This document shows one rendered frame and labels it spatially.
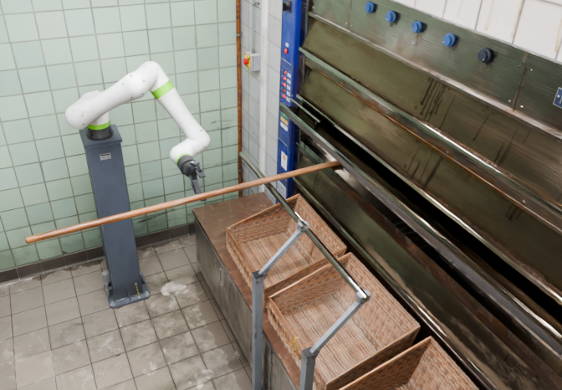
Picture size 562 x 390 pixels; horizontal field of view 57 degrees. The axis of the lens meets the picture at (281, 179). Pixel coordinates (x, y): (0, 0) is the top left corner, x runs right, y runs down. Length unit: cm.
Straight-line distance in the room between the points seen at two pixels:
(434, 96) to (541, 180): 53
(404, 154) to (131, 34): 191
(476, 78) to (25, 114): 258
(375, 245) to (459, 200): 66
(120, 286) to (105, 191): 75
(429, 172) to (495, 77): 48
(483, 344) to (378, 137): 93
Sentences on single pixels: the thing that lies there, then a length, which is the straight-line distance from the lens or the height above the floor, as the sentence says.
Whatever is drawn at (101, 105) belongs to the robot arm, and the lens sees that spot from 272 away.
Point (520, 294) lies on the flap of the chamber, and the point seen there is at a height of 141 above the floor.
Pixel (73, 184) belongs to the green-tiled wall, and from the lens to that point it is 372.
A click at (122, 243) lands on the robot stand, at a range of 340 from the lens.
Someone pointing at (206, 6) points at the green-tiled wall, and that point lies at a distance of 347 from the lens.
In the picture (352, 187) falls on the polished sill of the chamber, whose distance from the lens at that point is 258.
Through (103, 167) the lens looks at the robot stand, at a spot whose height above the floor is 104.
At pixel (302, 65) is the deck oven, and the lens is 283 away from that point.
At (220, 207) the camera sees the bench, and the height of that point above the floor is 58.
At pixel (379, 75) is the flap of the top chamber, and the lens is 225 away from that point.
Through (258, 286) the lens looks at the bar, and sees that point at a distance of 240.
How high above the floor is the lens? 256
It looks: 32 degrees down
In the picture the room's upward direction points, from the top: 2 degrees clockwise
